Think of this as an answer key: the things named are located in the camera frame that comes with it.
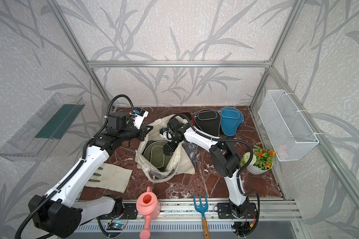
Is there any beige gardening glove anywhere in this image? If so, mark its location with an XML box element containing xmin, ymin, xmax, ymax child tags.
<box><xmin>85</xmin><ymin>163</ymin><xmax>133</xmax><ymax>193</ymax></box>

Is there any clear plastic shelf tray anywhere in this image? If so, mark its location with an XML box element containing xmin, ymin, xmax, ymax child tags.
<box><xmin>0</xmin><ymin>93</ymin><xmax>85</xmax><ymax>162</ymax></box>

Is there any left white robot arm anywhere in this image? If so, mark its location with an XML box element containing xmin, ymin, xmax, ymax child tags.
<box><xmin>15</xmin><ymin>95</ymin><xmax>153</xmax><ymax>239</ymax></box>

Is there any red black ping pong set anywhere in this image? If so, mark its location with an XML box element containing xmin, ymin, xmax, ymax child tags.
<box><xmin>177</xmin><ymin>112</ymin><xmax>194</xmax><ymax>125</ymax></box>

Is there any potted flower plant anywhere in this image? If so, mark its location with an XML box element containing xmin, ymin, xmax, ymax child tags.
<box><xmin>247</xmin><ymin>142</ymin><xmax>276</xmax><ymax>175</ymax></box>

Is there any white wire basket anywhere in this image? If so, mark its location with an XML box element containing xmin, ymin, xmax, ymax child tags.
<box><xmin>258</xmin><ymin>90</ymin><xmax>319</xmax><ymax>161</ymax></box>

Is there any beige canvas tote bag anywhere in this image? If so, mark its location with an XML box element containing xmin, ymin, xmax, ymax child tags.
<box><xmin>135</xmin><ymin>115</ymin><xmax>197</xmax><ymax>183</ymax></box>

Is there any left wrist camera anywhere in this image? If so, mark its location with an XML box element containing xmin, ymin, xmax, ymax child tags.
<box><xmin>131</xmin><ymin>108</ymin><xmax>149</xmax><ymax>129</ymax></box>

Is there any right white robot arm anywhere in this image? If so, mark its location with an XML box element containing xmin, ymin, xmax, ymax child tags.
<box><xmin>159</xmin><ymin>114</ymin><xmax>254</xmax><ymax>218</ymax></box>

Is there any pink watering can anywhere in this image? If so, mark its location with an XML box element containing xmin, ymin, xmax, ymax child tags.
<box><xmin>136</xmin><ymin>187</ymin><xmax>161</xmax><ymax>239</ymax></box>

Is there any blue hand rake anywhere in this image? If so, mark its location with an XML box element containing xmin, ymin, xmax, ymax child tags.
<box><xmin>193</xmin><ymin>193</ymin><xmax>210</xmax><ymax>239</ymax></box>

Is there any olive green paddle case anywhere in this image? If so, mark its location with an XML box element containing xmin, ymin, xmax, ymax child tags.
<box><xmin>142</xmin><ymin>140</ymin><xmax>172</xmax><ymax>172</ymax></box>

